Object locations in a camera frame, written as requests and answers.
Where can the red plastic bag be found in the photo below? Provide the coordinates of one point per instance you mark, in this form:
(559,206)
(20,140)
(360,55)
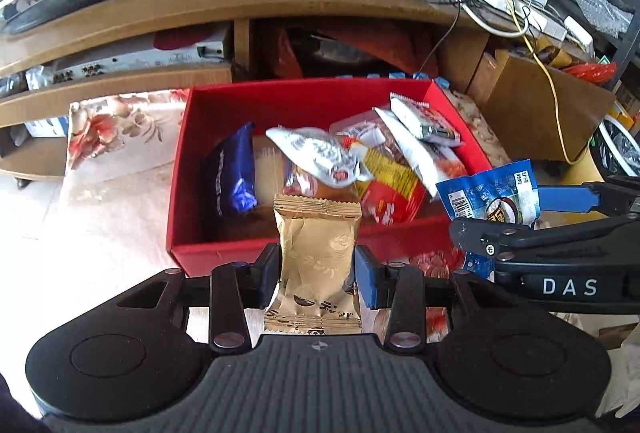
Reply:
(592,73)

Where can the bubble wrap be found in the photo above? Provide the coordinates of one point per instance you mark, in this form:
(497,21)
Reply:
(595,0)

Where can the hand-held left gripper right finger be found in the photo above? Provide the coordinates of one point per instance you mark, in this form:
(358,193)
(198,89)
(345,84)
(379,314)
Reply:
(367,278)

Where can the floral tablecloth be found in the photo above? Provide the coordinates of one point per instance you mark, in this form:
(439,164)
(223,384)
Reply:
(115,133)

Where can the white box with blue print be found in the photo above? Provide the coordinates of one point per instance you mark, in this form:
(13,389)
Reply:
(47,127)

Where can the red and yellow snack packet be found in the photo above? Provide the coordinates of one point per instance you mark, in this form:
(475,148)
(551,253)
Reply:
(395,198)

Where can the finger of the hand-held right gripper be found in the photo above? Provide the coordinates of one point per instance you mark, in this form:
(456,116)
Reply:
(480,233)
(565,199)

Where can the purple wafer biscuit packet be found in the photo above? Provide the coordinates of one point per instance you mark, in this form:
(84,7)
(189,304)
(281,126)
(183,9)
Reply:
(232,173)

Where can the long white snack packet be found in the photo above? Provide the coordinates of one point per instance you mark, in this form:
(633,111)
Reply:
(415,148)

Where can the orange snack packet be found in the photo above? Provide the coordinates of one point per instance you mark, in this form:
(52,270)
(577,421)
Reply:
(385,138)

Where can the green and white wafer packet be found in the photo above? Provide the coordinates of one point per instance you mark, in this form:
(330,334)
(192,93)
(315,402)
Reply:
(430,120)

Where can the blue snack packet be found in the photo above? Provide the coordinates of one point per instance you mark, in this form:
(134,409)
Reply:
(490,193)

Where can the white power strip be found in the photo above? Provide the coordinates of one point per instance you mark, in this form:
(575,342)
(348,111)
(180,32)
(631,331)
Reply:
(575,30)

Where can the silver media player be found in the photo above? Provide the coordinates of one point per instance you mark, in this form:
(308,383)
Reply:
(150,60)

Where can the gold snack packet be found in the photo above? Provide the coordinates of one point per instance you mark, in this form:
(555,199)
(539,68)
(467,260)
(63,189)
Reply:
(315,253)

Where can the red cardboard box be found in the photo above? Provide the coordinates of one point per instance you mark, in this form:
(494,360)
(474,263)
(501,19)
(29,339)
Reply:
(300,108)

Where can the white silver snack pouch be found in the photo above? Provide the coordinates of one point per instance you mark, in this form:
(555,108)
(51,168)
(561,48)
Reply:
(315,150)

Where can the brown cardboard box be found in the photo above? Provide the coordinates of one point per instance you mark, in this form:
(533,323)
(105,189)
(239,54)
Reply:
(540,113)

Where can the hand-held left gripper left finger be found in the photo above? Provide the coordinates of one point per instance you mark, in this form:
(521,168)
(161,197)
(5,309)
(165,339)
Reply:
(267,275)

